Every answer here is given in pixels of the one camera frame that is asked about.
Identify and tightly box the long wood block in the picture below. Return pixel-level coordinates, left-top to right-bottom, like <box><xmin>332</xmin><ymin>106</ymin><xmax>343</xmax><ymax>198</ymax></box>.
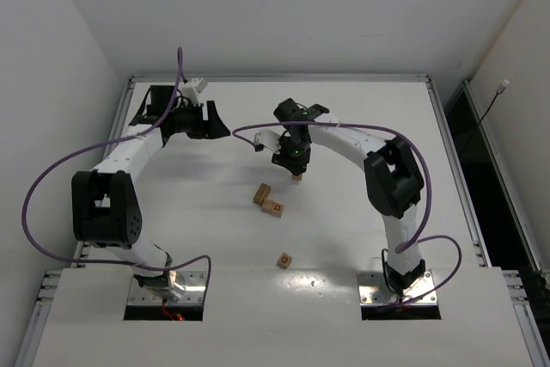
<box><xmin>253</xmin><ymin>183</ymin><xmax>272</xmax><ymax>205</ymax></box>

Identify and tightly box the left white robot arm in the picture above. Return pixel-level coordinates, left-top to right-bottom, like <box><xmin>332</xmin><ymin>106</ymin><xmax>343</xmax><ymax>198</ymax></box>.
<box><xmin>71</xmin><ymin>78</ymin><xmax>229</xmax><ymax>296</ymax></box>

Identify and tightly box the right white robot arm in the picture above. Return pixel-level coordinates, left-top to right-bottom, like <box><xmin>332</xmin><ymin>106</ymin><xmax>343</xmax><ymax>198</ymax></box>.
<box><xmin>272</xmin><ymin>98</ymin><xmax>431</xmax><ymax>296</ymax></box>

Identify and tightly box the wood cube letter D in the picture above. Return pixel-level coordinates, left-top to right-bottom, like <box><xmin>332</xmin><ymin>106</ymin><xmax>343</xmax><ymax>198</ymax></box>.
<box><xmin>271</xmin><ymin>202</ymin><xmax>284</xmax><ymax>217</ymax></box>

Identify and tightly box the plain wood cube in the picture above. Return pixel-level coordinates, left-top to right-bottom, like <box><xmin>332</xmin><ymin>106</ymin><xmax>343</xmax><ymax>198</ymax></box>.
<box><xmin>261</xmin><ymin>199</ymin><xmax>275</xmax><ymax>213</ymax></box>

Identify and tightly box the wood cube letter O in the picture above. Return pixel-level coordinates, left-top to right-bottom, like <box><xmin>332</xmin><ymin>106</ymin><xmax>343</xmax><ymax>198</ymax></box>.
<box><xmin>277</xmin><ymin>253</ymin><xmax>292</xmax><ymax>269</ymax></box>

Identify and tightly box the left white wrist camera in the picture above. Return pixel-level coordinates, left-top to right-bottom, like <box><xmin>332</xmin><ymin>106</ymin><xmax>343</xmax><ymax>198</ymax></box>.
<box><xmin>181</xmin><ymin>77</ymin><xmax>208</xmax><ymax>94</ymax></box>

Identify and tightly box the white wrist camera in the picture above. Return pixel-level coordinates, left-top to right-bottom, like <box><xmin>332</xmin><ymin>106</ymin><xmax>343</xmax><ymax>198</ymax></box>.
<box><xmin>253</xmin><ymin>129</ymin><xmax>281</xmax><ymax>154</ymax></box>
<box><xmin>181</xmin><ymin>77</ymin><xmax>208</xmax><ymax>94</ymax></box>

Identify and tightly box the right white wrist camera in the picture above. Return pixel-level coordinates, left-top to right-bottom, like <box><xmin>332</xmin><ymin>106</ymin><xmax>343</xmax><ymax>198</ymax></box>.
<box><xmin>253</xmin><ymin>129</ymin><xmax>281</xmax><ymax>154</ymax></box>

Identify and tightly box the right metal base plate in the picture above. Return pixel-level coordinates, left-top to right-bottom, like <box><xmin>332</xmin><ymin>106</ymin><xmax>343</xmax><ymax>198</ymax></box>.
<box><xmin>357</xmin><ymin>271</ymin><xmax>438</xmax><ymax>309</ymax></box>

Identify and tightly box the metal base plate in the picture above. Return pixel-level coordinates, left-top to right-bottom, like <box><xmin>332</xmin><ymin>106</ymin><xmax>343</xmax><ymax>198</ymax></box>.
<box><xmin>127</xmin><ymin>271</ymin><xmax>206</xmax><ymax>306</ymax></box>
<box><xmin>357</xmin><ymin>271</ymin><xmax>438</xmax><ymax>309</ymax></box>

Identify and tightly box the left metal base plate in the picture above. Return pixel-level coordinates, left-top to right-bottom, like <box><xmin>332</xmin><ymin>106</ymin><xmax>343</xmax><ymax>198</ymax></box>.
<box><xmin>127</xmin><ymin>271</ymin><xmax>206</xmax><ymax>306</ymax></box>

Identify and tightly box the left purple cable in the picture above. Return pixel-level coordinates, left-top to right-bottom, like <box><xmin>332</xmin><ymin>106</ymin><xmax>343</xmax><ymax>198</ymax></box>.
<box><xmin>21</xmin><ymin>46</ymin><xmax>213</xmax><ymax>278</ymax></box>

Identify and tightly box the black wall cable with plug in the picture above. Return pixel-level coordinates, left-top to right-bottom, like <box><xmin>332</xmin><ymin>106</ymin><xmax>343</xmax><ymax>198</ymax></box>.
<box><xmin>465</xmin><ymin>79</ymin><xmax>510</xmax><ymax>144</ymax></box>

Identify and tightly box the aluminium table frame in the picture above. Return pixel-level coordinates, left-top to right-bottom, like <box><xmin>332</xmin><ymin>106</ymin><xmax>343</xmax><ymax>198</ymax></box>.
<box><xmin>33</xmin><ymin>76</ymin><xmax>549</xmax><ymax>366</ymax></box>

